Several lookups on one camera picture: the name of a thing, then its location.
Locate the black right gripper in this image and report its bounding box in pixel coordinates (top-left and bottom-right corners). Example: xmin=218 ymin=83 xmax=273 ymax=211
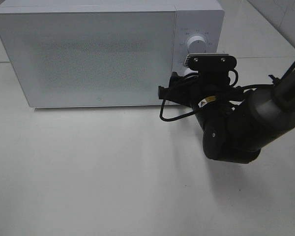
xmin=158 ymin=71 xmax=231 ymax=108

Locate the white timer knob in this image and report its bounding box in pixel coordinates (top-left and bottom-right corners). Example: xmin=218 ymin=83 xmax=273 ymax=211
xmin=183 ymin=68 xmax=198 ymax=77

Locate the white microwave door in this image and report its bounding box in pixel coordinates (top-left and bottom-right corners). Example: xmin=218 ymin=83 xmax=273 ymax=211
xmin=0 ymin=12 xmax=175 ymax=108

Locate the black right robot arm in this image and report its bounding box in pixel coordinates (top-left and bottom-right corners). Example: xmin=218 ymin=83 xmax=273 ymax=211
xmin=158 ymin=53 xmax=295 ymax=164

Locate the upper white power knob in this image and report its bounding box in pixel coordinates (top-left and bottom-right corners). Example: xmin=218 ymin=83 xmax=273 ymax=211
xmin=187 ymin=35 xmax=207 ymax=54

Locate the white microwave oven body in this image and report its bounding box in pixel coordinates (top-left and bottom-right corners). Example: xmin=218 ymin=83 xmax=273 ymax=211
xmin=0 ymin=0 xmax=224 ymax=108

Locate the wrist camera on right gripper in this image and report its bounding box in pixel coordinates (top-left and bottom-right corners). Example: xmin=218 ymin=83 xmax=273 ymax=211
xmin=184 ymin=53 xmax=237 ymax=72

